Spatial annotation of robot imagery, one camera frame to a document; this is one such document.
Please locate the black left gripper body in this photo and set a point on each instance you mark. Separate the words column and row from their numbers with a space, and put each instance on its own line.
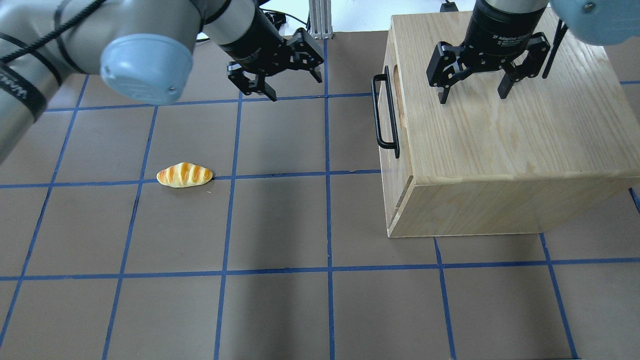
column 251, row 39

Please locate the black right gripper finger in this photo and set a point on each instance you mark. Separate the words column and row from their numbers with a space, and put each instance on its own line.
column 450, row 64
column 536, row 50

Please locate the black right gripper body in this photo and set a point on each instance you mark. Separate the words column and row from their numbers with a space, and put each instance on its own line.
column 495, row 26

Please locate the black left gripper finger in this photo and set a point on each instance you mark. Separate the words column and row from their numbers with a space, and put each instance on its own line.
column 257, row 85
column 304, row 54

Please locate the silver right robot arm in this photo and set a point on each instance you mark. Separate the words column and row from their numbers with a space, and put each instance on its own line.
column 594, row 22

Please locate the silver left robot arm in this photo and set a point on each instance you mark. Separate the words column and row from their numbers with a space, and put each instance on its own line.
column 142, row 49

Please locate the light wooden drawer cabinet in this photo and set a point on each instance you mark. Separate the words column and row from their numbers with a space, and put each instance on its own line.
column 482, row 165

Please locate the yellow toy bread roll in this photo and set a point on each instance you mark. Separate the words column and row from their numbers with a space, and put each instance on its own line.
column 184, row 175

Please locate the brown paper table mat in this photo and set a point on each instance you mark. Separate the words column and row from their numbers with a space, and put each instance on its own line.
column 284, row 254

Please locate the aluminium frame post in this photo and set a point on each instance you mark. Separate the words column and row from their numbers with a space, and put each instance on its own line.
column 320, row 19

